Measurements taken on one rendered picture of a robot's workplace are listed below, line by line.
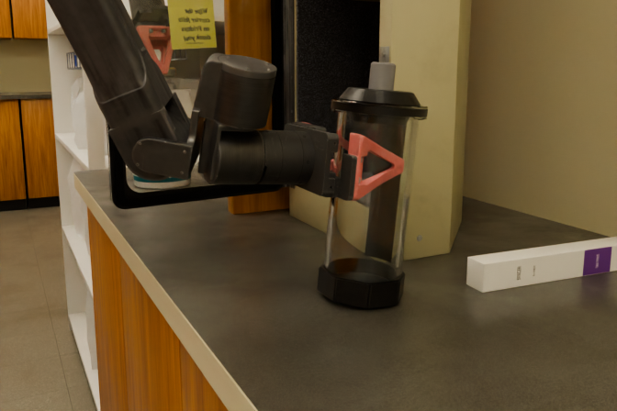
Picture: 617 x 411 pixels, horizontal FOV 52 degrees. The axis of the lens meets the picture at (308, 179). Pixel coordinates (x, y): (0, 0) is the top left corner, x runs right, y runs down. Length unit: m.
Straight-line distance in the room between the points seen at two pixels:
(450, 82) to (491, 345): 0.39
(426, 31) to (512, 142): 0.47
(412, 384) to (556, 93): 0.75
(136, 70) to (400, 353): 0.36
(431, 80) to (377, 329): 0.37
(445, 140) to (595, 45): 0.36
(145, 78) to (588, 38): 0.79
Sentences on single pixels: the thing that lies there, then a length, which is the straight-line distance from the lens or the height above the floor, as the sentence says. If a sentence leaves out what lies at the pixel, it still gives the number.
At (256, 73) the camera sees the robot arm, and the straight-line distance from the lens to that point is 0.59.
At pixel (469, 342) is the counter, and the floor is 0.94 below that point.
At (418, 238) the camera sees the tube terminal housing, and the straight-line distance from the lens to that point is 0.90.
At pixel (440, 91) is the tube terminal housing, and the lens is 0.89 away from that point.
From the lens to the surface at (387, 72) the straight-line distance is 0.70.
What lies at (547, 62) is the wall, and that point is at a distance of 1.23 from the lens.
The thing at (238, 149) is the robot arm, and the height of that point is 1.13.
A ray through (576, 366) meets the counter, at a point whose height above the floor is 0.94.
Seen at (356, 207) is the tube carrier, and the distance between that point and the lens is 0.69.
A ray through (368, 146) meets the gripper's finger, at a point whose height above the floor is 1.13.
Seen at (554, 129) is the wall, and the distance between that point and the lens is 1.21.
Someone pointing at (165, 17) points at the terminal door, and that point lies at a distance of 1.02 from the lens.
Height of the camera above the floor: 1.21
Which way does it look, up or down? 10 degrees down
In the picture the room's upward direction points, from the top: straight up
